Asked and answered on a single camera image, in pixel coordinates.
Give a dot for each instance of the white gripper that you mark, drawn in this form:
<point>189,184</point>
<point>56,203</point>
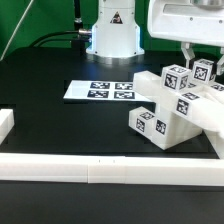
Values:
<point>189,21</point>

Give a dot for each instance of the white tagged cube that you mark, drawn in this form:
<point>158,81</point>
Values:
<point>202,71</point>
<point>175,77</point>

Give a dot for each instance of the white chair back frame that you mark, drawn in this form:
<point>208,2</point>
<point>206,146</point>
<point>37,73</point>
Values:
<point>203,105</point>

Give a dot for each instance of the white chair seat block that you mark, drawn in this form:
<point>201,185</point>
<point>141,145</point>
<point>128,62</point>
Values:
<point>171,129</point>

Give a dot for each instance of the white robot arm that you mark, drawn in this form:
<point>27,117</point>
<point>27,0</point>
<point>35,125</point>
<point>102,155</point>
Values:
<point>116,36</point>

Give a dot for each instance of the white marker base sheet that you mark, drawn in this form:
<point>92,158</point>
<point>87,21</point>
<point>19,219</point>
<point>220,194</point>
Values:
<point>103,90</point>

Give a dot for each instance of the black pole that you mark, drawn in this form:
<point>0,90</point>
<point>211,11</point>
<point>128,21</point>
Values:
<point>77,15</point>

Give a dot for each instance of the white U-shaped fence frame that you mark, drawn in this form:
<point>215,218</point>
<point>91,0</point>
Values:
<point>111,169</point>

